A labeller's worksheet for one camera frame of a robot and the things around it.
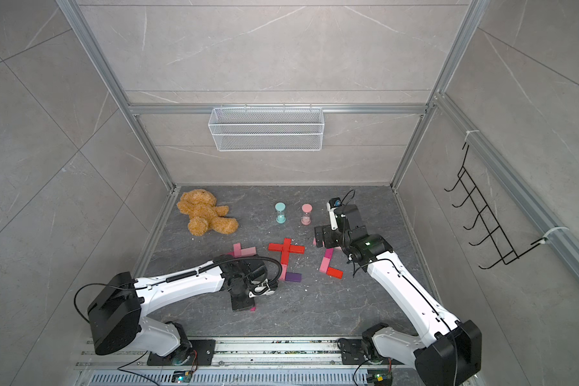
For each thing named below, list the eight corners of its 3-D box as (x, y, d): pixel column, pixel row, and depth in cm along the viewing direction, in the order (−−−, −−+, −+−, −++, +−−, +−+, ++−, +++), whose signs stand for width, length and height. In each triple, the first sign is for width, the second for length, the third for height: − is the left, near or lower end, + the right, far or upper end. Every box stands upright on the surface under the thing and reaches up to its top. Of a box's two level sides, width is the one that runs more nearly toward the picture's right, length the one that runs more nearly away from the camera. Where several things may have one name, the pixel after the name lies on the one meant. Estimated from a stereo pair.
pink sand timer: (304, 227, 107) (304, 213, 99) (300, 220, 109) (300, 205, 101) (312, 223, 108) (313, 209, 100) (308, 217, 110) (309, 202, 102)
